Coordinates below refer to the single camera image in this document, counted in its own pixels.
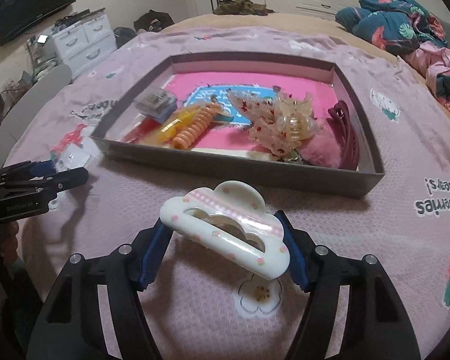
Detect clear earring card bag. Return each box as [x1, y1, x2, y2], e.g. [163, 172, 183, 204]
[55, 144, 90, 172]

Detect yellow hoop earrings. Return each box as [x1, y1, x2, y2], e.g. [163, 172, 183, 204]
[137, 104, 216, 150]

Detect blue hairpin card pack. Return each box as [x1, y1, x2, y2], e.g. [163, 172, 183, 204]
[134, 87, 178, 123]

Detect dark clothes pile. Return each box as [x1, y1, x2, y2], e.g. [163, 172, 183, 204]
[113, 10, 175, 48]

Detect orange spiral hair tie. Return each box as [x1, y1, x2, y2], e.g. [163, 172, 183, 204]
[170, 95, 224, 151]

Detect black wall television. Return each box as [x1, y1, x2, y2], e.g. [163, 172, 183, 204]
[0, 0, 76, 46]

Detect white packet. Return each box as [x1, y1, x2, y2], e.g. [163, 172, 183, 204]
[121, 118, 161, 144]

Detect person's left hand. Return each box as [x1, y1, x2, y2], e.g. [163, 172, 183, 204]
[0, 221, 19, 268]

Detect teal floral crumpled duvet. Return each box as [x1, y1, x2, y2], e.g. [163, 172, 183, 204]
[335, 0, 450, 112]

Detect maroon hair claw clip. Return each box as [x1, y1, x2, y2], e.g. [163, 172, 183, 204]
[328, 100, 360, 171]

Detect pink fluffy pompom hair clip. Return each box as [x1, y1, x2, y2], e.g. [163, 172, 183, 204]
[285, 135, 341, 168]

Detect olive clothes pile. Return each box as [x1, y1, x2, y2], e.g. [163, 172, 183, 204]
[213, 0, 274, 16]

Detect grey chair back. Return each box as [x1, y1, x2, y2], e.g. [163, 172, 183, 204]
[0, 64, 72, 168]

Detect brown shallow cardboard box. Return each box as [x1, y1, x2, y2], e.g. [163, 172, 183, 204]
[91, 52, 385, 197]

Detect white drawer chest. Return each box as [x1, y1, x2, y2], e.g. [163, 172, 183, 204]
[45, 8, 117, 80]

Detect tan bed sheet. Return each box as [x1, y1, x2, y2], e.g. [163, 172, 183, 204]
[160, 11, 450, 147]

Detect white cloud hair claw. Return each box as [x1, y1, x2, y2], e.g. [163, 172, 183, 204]
[159, 180, 290, 281]

